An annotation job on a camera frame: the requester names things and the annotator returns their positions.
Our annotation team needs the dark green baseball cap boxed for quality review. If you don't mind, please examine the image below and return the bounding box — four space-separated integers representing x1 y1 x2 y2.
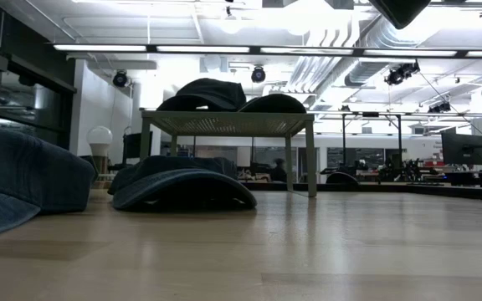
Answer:
238 93 308 115

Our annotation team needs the blue denim baseball cap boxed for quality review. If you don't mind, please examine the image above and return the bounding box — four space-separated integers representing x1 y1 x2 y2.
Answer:
156 77 248 113
0 124 96 242
107 155 259 212

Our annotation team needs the green perforated metal shelf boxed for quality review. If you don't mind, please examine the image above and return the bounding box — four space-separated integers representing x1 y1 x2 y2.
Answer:
139 110 318 199

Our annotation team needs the person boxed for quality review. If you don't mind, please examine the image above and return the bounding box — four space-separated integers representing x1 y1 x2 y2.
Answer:
269 157 289 183

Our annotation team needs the black computer monitor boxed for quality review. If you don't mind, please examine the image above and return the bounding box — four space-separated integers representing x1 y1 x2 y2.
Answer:
440 130 482 166
122 130 154 161

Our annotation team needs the white bulb table lamp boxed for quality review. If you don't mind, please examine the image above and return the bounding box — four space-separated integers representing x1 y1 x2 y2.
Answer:
85 125 115 185

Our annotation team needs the long LED light bar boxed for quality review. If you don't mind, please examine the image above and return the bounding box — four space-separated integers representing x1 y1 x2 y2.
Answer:
52 43 482 60

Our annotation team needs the black ceiling spotlight cluster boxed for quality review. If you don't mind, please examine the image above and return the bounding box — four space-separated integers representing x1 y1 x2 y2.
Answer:
384 60 421 87

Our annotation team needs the black background desk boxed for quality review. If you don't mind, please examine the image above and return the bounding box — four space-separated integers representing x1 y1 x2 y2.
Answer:
408 169 482 189

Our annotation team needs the silver ceiling air duct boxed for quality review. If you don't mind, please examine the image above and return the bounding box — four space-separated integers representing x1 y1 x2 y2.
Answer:
286 8 434 99

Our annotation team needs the black aluminium extrusion frame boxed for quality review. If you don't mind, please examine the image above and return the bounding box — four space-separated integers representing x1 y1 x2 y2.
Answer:
240 177 482 204

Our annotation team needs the black metal rack frame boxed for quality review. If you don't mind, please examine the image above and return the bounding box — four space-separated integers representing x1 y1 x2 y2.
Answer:
340 111 404 176

